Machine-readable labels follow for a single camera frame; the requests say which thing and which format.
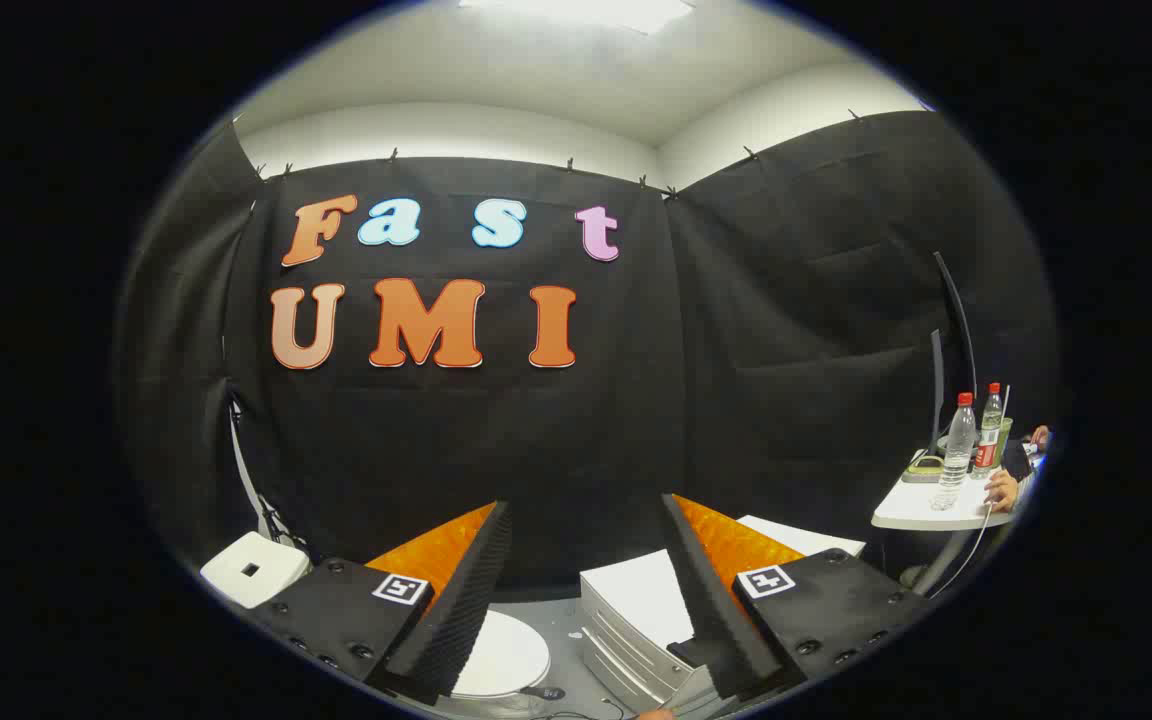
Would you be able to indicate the clear water bottle red cap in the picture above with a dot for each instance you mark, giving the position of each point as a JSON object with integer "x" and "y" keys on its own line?
{"x": 956, "y": 455}

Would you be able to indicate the white box with square hole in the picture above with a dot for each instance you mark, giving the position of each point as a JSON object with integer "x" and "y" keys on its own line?
{"x": 254, "y": 572}

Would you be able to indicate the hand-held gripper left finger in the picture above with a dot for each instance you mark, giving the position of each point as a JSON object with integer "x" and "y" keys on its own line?
{"x": 466, "y": 600}

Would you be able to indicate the white stand pole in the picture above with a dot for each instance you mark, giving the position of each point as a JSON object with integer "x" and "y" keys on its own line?
{"x": 248, "y": 480}

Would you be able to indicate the green cup with straw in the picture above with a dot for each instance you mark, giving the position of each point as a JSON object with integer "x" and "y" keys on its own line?
{"x": 1005, "y": 440}

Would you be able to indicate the white drawer cabinet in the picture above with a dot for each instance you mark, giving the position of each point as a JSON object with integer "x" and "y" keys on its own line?
{"x": 636, "y": 600}

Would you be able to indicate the red label drink bottle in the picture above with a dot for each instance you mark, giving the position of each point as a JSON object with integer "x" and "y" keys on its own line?
{"x": 987, "y": 440}

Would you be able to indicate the black backdrop cloth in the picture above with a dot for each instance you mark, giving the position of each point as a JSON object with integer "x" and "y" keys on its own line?
{"x": 576, "y": 420}

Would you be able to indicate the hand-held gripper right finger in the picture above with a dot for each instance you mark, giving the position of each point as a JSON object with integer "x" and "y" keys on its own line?
{"x": 711, "y": 600}

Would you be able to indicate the white side table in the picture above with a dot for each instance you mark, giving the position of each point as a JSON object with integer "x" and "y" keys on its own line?
{"x": 926, "y": 508}

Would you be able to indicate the grey tabletop device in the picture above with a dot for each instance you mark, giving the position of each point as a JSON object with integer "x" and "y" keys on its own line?
{"x": 924, "y": 470}

